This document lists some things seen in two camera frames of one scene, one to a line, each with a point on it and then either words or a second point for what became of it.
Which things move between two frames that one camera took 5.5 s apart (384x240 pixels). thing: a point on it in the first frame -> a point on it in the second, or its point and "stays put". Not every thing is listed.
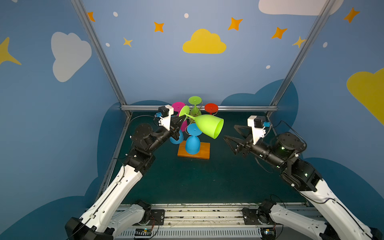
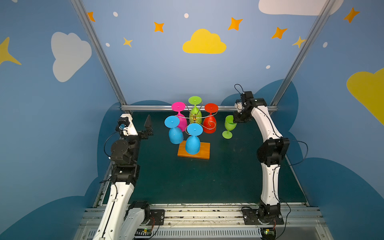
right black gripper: (247, 146) -> (238, 116)
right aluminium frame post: (273, 106) stays put
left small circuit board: (142, 232) stays put
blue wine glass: (193, 143) stays put
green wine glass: (211, 125) -> (229, 125)
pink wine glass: (176, 107) stays put
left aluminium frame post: (101, 55) stays put
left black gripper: (173, 127) -> (145, 131)
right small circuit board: (268, 233) stays put
